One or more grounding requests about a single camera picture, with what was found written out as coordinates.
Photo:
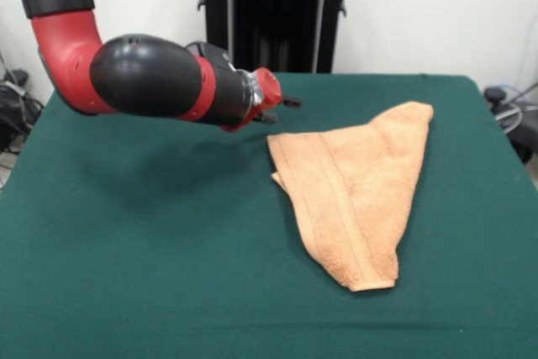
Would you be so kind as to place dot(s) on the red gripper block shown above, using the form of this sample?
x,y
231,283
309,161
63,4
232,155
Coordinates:
x,y
271,88

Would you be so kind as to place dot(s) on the tan terry towel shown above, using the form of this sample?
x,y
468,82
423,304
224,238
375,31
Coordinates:
x,y
361,191

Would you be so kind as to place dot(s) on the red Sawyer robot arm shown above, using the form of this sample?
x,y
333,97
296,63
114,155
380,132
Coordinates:
x,y
138,81

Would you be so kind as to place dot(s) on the dark green table cloth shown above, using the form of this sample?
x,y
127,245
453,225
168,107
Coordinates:
x,y
126,249

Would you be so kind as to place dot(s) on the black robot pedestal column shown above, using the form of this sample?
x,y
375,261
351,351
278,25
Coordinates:
x,y
273,18

